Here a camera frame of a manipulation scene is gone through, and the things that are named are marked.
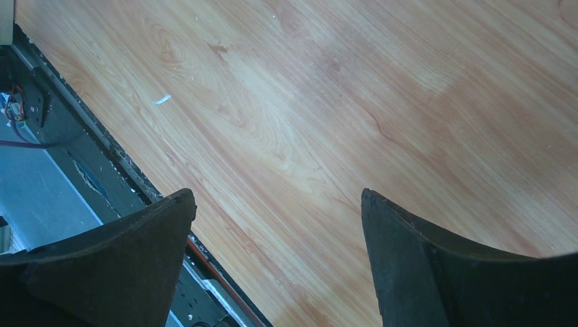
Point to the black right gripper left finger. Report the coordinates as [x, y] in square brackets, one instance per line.
[123, 273]

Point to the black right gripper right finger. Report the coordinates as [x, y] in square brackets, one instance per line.
[426, 275]

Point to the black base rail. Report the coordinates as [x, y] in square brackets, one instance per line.
[62, 174]

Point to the small white wire scrap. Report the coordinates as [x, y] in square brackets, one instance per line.
[163, 99]

